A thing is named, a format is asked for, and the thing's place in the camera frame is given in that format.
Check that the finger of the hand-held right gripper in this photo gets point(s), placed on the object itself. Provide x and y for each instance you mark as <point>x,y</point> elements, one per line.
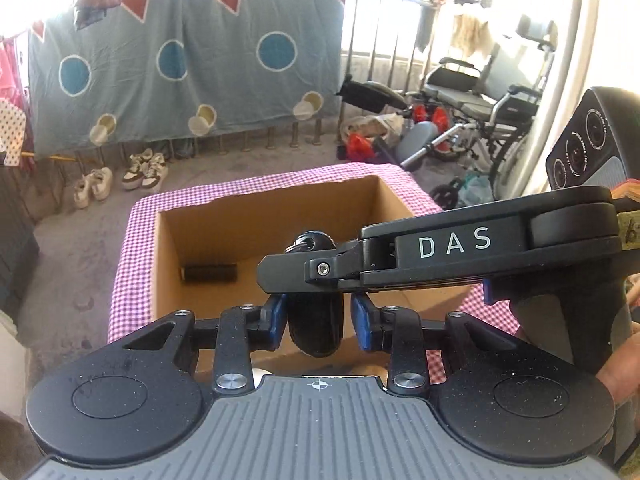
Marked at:
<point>300,272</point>

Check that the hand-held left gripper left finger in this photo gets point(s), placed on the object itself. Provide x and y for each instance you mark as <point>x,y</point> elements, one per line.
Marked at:
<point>277,317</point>

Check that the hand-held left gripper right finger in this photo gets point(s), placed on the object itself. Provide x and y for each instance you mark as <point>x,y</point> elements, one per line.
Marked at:
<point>361,322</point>

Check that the black key pouch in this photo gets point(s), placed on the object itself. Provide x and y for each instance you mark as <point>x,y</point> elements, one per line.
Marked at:
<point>315,325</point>

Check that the large cardboard box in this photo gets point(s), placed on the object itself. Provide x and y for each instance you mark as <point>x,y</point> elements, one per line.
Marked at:
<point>210,230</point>

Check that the person's right hand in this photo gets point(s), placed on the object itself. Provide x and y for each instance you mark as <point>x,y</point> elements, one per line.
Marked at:
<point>622,370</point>

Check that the black cylinder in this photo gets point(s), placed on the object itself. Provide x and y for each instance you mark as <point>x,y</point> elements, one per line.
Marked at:
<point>210,274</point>

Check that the green plastic bag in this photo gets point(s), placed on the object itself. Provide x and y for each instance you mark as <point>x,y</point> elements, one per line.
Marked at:
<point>475,189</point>

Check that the small black wheel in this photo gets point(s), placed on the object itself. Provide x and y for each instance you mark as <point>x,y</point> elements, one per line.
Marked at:
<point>445,196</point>

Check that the red plastic bag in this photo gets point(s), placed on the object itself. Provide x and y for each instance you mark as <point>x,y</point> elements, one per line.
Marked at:
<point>360,146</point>

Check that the wheelchair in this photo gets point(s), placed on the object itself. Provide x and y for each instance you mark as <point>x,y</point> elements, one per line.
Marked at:
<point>480,95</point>

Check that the grey padded seat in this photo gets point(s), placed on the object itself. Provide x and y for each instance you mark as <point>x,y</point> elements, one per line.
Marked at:
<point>417,140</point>

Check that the purple checked cloth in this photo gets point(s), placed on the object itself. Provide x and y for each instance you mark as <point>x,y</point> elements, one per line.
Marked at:
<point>132,260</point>

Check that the red plastic object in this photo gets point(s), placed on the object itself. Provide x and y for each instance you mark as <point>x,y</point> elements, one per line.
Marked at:
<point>432,115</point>

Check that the white plastic bag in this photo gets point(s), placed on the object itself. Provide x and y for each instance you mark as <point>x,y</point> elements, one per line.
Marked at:
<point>372,125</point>

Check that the white brown sneakers pair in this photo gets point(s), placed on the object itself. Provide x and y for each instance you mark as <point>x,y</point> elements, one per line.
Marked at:
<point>156,172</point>

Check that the brown and white sneaker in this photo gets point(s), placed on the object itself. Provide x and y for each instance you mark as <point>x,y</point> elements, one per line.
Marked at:
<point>132,175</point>

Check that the beige hanging cloth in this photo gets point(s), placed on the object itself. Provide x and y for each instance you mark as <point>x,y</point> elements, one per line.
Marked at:
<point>472,32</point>

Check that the blue patterned blanket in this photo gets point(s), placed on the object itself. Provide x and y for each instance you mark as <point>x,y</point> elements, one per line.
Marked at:
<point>200,85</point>

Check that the metal railing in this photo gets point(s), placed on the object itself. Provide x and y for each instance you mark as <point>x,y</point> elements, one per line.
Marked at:
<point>380,25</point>

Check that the dark cabinet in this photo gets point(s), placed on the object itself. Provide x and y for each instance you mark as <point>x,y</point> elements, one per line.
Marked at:
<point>15,240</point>

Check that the yellow pole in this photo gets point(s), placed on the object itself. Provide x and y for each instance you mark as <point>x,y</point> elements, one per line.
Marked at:
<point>50,156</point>

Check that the red dotted white garment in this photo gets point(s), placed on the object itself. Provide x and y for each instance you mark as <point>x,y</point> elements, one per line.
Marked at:
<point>11,130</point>

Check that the pink hanging clothes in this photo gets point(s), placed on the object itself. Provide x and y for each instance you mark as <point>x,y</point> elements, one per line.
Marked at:
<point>10,70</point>

